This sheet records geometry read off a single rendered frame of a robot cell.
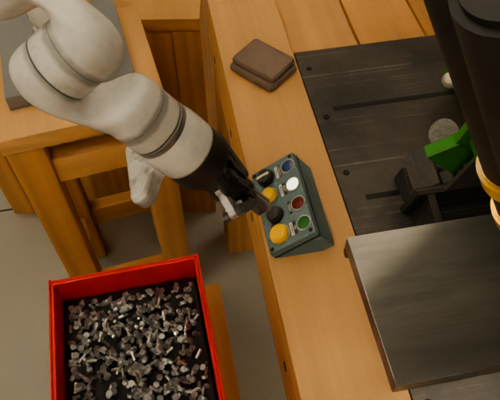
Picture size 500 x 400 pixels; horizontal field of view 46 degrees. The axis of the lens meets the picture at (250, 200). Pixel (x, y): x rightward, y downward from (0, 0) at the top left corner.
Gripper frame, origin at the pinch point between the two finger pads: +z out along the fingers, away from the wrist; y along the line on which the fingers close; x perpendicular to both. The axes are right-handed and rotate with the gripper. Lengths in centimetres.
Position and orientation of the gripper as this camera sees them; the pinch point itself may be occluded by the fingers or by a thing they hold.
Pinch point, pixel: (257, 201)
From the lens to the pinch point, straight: 76.3
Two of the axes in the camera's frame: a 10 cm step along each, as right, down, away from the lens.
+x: -8.0, 5.0, 3.4
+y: -2.1, -7.5, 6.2
